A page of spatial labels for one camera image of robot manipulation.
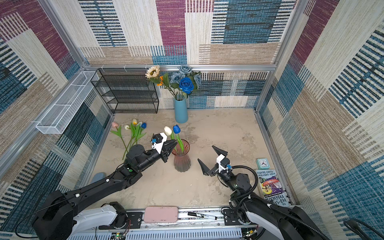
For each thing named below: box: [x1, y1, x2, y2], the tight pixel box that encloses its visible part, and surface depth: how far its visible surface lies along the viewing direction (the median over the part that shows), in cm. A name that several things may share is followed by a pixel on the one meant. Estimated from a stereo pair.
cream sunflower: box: [145, 65, 178, 100], surface depth 87 cm
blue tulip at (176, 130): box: [173, 124, 185, 152], surface depth 77 cm
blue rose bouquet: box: [162, 65, 202, 100], surface depth 89 cm
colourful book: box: [256, 169, 292, 208], surface depth 83 cm
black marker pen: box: [187, 212, 218, 220], surface depth 76 cm
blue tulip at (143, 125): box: [136, 122, 147, 143], surface depth 111 cm
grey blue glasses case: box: [90, 172, 107, 184], surface depth 88 cm
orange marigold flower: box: [157, 75, 164, 86], surface depth 91 cm
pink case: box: [143, 205, 178, 223], surface depth 76 cm
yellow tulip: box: [122, 118, 140, 160], surface depth 107 cm
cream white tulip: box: [164, 126, 175, 141], surface depth 73 cm
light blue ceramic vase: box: [174, 98, 189, 124], surface depth 108 cm
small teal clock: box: [256, 158, 270, 170], surface depth 91 cm
